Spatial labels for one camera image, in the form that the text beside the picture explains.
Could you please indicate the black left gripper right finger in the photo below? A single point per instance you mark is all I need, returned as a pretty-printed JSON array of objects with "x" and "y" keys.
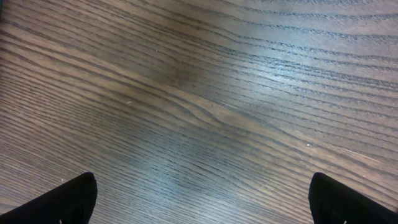
[{"x": 332, "y": 202}]

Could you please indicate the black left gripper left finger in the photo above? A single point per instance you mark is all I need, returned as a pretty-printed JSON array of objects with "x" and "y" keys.
[{"x": 72, "y": 202}]

